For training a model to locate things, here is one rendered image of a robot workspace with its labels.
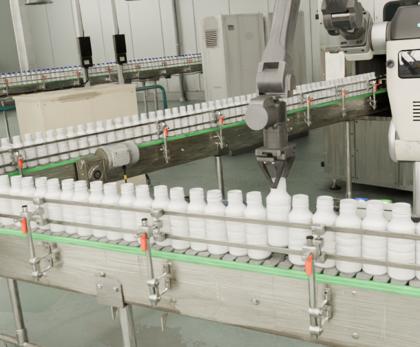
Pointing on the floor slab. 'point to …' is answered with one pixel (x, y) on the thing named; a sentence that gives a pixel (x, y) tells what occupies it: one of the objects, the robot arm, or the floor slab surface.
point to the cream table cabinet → (77, 111)
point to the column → (23, 36)
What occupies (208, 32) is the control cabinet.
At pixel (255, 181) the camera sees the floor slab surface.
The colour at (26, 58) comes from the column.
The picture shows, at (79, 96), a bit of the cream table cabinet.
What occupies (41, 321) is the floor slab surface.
